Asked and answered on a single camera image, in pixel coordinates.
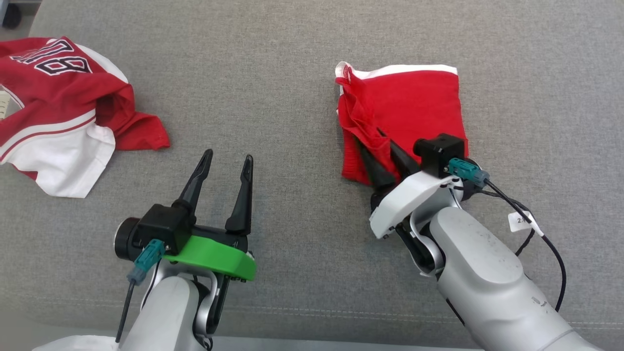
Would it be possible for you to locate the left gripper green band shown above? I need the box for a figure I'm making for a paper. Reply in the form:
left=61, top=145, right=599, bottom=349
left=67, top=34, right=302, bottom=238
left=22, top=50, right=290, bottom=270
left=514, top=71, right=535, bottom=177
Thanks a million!
left=163, top=149, right=257, bottom=282

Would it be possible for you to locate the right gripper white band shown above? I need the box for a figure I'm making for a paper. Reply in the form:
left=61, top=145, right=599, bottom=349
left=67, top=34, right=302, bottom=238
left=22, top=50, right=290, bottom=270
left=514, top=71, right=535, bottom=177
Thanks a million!
left=357, top=128, right=464, bottom=240

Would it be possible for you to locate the red shorts white trim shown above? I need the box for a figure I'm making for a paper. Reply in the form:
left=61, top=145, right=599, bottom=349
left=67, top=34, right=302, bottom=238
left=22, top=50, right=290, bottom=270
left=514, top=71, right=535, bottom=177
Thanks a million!
left=334, top=62, right=469, bottom=186

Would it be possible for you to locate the red white basketball jersey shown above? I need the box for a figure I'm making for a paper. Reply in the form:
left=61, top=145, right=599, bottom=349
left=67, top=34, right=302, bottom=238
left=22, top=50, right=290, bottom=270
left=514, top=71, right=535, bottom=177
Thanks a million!
left=0, top=37, right=171, bottom=198

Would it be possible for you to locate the black caster wheel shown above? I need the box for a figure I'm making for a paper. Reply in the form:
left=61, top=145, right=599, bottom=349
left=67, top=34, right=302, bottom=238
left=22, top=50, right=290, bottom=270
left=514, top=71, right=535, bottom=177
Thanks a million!
left=2, top=2, right=23, bottom=28

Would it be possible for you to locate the teal right cable connector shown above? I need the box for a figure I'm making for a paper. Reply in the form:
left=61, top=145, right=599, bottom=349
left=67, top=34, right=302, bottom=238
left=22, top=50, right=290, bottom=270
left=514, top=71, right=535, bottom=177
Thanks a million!
left=446, top=157, right=491, bottom=189

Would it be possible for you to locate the teal cable connector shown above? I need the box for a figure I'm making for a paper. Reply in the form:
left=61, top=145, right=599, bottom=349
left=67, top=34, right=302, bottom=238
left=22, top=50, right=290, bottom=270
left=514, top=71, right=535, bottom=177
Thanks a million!
left=446, top=157, right=491, bottom=189
left=127, top=239, right=167, bottom=286

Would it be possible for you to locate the teal left cable connector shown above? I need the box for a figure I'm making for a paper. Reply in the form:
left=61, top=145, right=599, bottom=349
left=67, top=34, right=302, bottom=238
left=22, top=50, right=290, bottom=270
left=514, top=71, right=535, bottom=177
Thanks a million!
left=127, top=239, right=167, bottom=286

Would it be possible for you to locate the white cable label tag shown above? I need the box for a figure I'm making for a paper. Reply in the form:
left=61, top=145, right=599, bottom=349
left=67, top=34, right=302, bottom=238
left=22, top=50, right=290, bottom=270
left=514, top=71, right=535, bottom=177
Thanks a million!
left=507, top=211, right=545, bottom=237

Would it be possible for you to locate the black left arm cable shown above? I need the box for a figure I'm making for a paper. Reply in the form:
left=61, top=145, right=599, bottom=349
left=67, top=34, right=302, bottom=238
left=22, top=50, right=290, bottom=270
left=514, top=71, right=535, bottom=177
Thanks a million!
left=115, top=280, right=137, bottom=344

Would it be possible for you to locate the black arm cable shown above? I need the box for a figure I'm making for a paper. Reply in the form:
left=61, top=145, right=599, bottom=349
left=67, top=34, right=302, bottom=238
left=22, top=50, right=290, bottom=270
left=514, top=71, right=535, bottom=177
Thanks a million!
left=480, top=178, right=567, bottom=313
left=115, top=280, right=137, bottom=344

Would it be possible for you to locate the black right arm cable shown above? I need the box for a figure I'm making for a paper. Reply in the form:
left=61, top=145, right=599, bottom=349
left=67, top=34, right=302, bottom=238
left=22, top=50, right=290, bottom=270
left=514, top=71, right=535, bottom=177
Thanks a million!
left=480, top=178, right=567, bottom=313

